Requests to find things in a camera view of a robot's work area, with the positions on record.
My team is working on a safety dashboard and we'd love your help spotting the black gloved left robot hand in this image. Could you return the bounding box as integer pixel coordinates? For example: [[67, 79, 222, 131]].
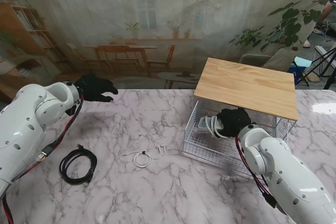
[[75, 73, 119, 103]]

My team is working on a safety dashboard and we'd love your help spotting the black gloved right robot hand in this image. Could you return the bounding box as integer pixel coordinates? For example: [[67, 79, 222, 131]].
[[212, 107, 257, 140]]

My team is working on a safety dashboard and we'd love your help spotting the white power strip with cord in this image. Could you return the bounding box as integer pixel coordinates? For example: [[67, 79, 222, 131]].
[[198, 113, 228, 138]]

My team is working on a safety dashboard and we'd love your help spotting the white mesh drawer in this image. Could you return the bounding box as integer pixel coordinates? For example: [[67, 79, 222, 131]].
[[180, 100, 288, 177]]

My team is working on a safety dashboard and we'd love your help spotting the white charging cable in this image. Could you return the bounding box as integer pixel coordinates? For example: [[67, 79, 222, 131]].
[[123, 142, 167, 168]]

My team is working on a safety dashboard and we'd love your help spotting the printed cafe scene backdrop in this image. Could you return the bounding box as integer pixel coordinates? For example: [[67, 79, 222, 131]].
[[0, 0, 336, 90]]

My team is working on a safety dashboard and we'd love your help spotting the blue storage crate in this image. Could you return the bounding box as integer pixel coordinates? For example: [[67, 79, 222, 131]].
[[287, 57, 313, 78]]

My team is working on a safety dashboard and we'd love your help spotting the black tripod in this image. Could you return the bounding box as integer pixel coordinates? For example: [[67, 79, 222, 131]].
[[298, 48, 336, 90]]

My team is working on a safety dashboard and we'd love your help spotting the person in background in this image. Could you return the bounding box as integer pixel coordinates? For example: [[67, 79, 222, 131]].
[[316, 0, 336, 24]]

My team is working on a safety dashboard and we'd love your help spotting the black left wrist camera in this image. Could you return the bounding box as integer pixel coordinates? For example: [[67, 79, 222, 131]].
[[65, 104, 79, 116]]

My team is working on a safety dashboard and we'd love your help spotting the wood-topped white wire cabinet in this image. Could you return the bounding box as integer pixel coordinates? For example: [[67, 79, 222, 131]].
[[193, 57, 300, 168]]

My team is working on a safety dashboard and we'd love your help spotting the right arm red black cable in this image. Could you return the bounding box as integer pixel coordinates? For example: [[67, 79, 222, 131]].
[[235, 133, 289, 217]]

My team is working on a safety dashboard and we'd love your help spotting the arm red black cable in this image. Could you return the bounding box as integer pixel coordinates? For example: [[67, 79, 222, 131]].
[[235, 133, 289, 217], [0, 95, 85, 224]]

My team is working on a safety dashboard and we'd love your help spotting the left arm red black cable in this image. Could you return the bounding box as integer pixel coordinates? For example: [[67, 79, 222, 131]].
[[0, 95, 85, 224]]

